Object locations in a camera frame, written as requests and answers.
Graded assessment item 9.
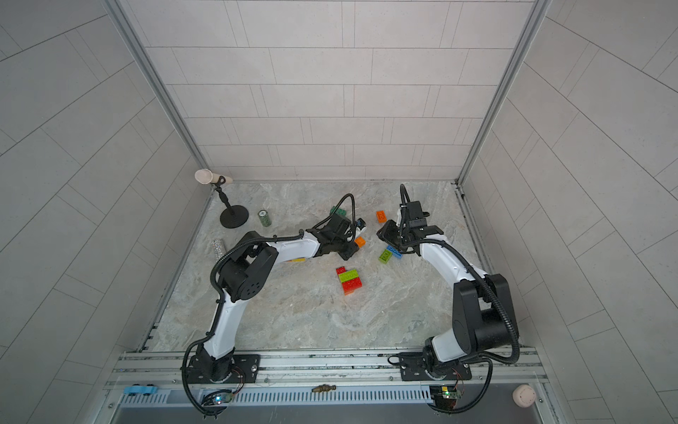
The small lime green lego brick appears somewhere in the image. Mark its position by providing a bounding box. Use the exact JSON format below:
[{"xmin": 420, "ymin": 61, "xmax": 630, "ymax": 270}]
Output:
[{"xmin": 379, "ymin": 249, "xmax": 393, "ymax": 264}]

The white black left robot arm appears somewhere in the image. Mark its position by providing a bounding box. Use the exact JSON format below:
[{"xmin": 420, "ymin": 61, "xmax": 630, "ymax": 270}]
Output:
[{"xmin": 185, "ymin": 213, "xmax": 367, "ymax": 367}]

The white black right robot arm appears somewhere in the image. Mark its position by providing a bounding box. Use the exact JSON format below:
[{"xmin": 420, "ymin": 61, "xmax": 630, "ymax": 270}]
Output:
[{"xmin": 377, "ymin": 200, "xmax": 520, "ymax": 378}]

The blue lego brick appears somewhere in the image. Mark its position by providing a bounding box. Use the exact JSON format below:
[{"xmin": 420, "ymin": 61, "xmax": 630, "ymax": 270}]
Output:
[{"xmin": 387, "ymin": 246, "xmax": 403, "ymax": 258}]

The green camouflage can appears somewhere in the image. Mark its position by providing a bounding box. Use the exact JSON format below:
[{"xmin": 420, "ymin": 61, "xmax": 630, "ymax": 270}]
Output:
[{"xmin": 258, "ymin": 210, "xmax": 272, "ymax": 228}]

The black microphone stand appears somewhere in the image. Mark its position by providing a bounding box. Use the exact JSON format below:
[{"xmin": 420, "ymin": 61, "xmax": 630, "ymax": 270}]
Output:
[{"xmin": 194, "ymin": 169, "xmax": 249, "ymax": 229}]

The glitter silver microphone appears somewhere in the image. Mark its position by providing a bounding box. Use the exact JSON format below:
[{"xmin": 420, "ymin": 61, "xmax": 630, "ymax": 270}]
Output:
[{"xmin": 212, "ymin": 238, "xmax": 227, "ymax": 260}]

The brass fitting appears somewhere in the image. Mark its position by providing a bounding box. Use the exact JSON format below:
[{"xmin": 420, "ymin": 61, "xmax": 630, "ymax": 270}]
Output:
[{"xmin": 312, "ymin": 384, "xmax": 337, "ymax": 393}]

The right circuit board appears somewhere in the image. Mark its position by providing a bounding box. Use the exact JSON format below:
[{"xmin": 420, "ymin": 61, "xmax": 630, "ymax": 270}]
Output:
[{"xmin": 429, "ymin": 386, "xmax": 462, "ymax": 411}]

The circuit board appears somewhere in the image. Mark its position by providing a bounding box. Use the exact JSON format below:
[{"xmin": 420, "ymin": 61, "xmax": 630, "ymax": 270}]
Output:
[
  {"xmin": 201, "ymin": 390, "xmax": 236, "ymax": 408},
  {"xmin": 429, "ymin": 386, "xmax": 462, "ymax": 411}
]

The left circuit board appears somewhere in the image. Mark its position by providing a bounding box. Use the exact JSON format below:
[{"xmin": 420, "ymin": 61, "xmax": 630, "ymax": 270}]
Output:
[{"xmin": 201, "ymin": 390, "xmax": 236, "ymax": 408}]

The beige round knob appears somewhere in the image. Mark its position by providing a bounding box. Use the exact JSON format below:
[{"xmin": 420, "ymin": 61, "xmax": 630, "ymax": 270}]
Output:
[{"xmin": 512, "ymin": 384, "xmax": 538, "ymax": 408}]

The light blue clip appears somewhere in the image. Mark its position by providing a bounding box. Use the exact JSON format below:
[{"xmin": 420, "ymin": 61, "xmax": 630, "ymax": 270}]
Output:
[{"xmin": 124, "ymin": 384, "xmax": 158, "ymax": 397}]

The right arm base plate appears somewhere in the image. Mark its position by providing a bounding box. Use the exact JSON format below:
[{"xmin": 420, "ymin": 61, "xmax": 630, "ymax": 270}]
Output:
[{"xmin": 388, "ymin": 350, "xmax": 472, "ymax": 382}]

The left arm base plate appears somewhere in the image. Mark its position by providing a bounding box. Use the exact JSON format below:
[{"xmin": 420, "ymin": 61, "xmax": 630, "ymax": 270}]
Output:
[{"xmin": 183, "ymin": 352, "xmax": 261, "ymax": 384}]

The left metal corner post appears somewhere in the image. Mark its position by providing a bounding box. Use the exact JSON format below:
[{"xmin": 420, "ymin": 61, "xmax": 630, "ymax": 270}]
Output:
[{"xmin": 102, "ymin": 0, "xmax": 208, "ymax": 168}]

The metal corner frame post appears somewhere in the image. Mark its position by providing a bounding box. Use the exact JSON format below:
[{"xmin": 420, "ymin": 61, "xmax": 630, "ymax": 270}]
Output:
[{"xmin": 457, "ymin": 0, "xmax": 551, "ymax": 187}]

